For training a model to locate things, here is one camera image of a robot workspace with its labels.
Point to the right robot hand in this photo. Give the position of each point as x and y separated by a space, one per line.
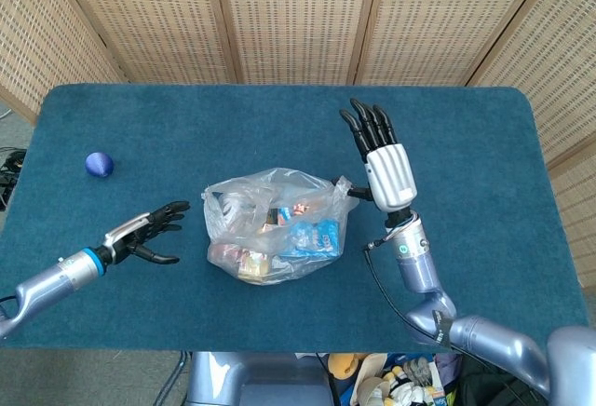
391 175

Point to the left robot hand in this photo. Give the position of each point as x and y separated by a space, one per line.
130 231

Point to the clear plastic shopping bag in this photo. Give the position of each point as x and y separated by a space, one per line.
242 201

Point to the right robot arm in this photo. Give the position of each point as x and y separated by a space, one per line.
421 271

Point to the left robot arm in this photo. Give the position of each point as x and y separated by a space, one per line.
51 280

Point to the blue ball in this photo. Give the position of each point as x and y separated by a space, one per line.
99 164

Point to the blue snack packet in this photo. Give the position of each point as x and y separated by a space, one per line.
314 238

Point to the red and white snack packet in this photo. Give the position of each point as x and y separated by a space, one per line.
228 253

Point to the teal table mat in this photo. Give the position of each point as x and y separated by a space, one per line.
279 122

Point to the woven folding screen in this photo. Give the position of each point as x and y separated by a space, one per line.
298 15

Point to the yellow plush toy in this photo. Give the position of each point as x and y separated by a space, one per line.
344 364

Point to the silver-blue robot torso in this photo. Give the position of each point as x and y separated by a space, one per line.
256 380

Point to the white plush toy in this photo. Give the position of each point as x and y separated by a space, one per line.
400 385

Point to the black backpack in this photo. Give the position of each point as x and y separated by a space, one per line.
493 382

